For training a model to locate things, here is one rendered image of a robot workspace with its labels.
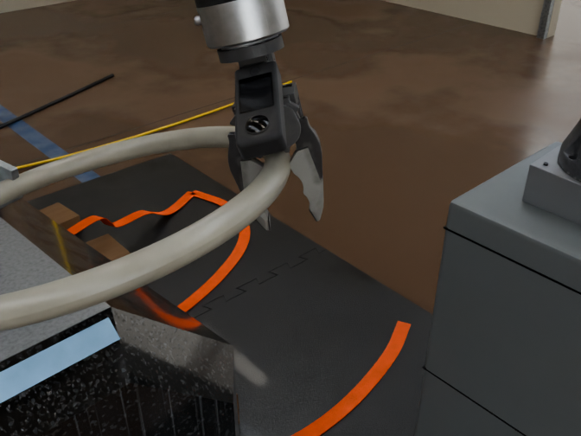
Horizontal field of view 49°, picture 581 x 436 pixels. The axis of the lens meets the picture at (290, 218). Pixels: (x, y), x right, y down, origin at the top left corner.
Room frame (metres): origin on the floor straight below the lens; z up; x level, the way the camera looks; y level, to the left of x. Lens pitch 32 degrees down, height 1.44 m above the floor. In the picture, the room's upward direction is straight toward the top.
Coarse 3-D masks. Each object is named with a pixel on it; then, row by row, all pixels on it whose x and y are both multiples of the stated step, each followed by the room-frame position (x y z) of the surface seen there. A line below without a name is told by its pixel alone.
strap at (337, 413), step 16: (192, 192) 2.52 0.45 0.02; (176, 208) 2.37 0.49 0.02; (80, 224) 1.93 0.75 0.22; (112, 224) 2.03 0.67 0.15; (240, 240) 2.12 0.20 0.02; (240, 256) 2.01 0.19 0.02; (224, 272) 1.91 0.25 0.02; (208, 288) 1.81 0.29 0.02; (192, 304) 1.73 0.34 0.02; (400, 336) 1.56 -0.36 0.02; (384, 352) 1.49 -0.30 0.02; (384, 368) 1.42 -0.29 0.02; (368, 384) 1.35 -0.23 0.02; (352, 400) 1.29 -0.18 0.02; (336, 416) 1.23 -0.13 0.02; (304, 432) 1.18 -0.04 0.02; (320, 432) 1.18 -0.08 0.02
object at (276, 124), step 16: (272, 64) 0.65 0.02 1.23; (240, 80) 0.63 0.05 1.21; (256, 80) 0.63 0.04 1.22; (272, 80) 0.62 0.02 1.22; (240, 96) 0.61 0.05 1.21; (256, 96) 0.61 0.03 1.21; (272, 96) 0.60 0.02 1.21; (240, 112) 0.59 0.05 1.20; (256, 112) 0.58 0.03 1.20; (272, 112) 0.58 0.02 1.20; (240, 128) 0.57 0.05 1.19; (256, 128) 0.56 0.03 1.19; (272, 128) 0.56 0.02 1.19; (240, 144) 0.55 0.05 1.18; (256, 144) 0.55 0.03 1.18; (272, 144) 0.55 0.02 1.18
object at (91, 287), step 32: (192, 128) 0.85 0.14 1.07; (224, 128) 0.81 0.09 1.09; (64, 160) 0.84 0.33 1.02; (96, 160) 0.84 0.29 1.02; (288, 160) 0.63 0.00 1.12; (0, 192) 0.77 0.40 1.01; (256, 192) 0.54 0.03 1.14; (192, 224) 0.48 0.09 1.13; (224, 224) 0.49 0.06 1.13; (128, 256) 0.44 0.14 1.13; (160, 256) 0.44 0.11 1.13; (192, 256) 0.46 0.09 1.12; (32, 288) 0.41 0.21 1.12; (64, 288) 0.41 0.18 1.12; (96, 288) 0.41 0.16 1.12; (128, 288) 0.42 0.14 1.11; (0, 320) 0.39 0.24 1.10; (32, 320) 0.40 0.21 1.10
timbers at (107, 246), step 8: (48, 208) 2.25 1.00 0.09; (56, 208) 2.25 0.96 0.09; (64, 208) 2.25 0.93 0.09; (48, 216) 2.18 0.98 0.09; (56, 216) 2.18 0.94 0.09; (64, 216) 2.18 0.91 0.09; (72, 216) 2.18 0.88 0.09; (64, 224) 2.14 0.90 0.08; (72, 224) 2.17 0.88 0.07; (96, 240) 1.99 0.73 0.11; (104, 240) 1.99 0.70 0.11; (112, 240) 1.99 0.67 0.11; (96, 248) 1.94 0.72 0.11; (104, 248) 1.94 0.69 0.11; (112, 248) 1.94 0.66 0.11; (120, 248) 1.94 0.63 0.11; (112, 256) 1.89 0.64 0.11; (120, 256) 1.89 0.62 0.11
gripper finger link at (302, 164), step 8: (296, 152) 0.63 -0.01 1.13; (304, 152) 0.63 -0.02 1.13; (296, 160) 0.63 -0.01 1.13; (304, 160) 0.63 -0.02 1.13; (312, 160) 0.63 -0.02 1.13; (296, 168) 0.63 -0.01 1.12; (304, 168) 0.63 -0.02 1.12; (312, 168) 0.63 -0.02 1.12; (304, 176) 0.63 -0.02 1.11; (312, 176) 0.63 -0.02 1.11; (304, 184) 0.63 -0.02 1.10; (312, 184) 0.62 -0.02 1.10; (320, 184) 0.62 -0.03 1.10; (304, 192) 0.62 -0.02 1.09; (312, 192) 0.62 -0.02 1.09; (320, 192) 0.62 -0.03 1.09; (312, 200) 0.62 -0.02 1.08; (320, 200) 0.62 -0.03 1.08; (312, 208) 0.62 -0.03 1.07; (320, 208) 0.63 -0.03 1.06; (320, 216) 0.63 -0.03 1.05
